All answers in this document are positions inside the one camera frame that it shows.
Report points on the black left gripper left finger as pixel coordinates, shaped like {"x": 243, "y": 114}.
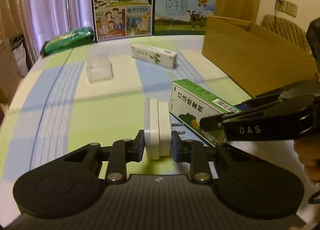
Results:
{"x": 123, "y": 152}

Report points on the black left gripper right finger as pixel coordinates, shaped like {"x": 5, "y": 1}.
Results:
{"x": 192, "y": 152}

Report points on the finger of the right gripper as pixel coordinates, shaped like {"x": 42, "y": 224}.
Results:
{"x": 306, "y": 87}
{"x": 211, "y": 123}

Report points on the green white spray box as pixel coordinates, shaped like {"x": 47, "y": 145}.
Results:
{"x": 190, "y": 103}

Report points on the white power adapter plug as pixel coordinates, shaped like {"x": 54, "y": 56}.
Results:
{"x": 157, "y": 128}

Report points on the person's hand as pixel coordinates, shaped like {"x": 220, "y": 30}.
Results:
{"x": 307, "y": 149}

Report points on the brown cardboard box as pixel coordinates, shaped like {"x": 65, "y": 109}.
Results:
{"x": 255, "y": 58}

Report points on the quilted tan chair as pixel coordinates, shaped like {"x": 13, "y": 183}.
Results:
{"x": 287, "y": 30}

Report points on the clear plastic box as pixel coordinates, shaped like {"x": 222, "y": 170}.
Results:
{"x": 99, "y": 68}

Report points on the white medicine box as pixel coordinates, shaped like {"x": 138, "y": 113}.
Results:
{"x": 154, "y": 55}

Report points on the light blue milk carton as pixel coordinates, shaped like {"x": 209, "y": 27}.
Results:
{"x": 182, "y": 17}

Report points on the green snack bag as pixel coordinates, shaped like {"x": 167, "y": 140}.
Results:
{"x": 71, "y": 39}

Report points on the cardboard boxes at left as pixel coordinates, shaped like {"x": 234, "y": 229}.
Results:
{"x": 10, "y": 76}

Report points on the white plastic bucket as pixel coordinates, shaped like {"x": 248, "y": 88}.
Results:
{"x": 19, "y": 48}

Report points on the blue cartoon milk carton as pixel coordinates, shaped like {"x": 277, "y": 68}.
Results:
{"x": 114, "y": 19}

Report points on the purple curtain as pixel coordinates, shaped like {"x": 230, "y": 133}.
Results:
{"x": 42, "y": 20}

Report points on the wall power socket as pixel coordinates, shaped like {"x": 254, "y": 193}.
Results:
{"x": 280, "y": 5}

